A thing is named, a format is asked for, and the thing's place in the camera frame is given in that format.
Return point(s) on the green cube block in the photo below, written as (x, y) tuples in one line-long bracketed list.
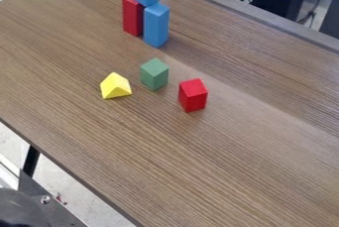
[(154, 74)]

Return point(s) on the red rectangular block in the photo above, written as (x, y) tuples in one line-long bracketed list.
[(131, 16)]

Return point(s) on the yellow triangular block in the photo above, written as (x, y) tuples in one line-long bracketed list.
[(114, 86)]

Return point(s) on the red cube block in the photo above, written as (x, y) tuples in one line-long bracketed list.
[(193, 94)]

